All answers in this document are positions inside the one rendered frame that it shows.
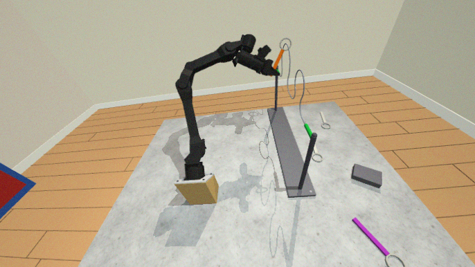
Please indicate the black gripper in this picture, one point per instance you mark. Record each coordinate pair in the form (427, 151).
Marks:
(262, 67)

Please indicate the orange handle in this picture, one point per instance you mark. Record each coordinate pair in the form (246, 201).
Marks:
(281, 52)

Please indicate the purple handle with grey ring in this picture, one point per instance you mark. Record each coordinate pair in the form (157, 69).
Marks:
(380, 247)

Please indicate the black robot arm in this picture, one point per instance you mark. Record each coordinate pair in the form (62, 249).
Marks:
(194, 169)

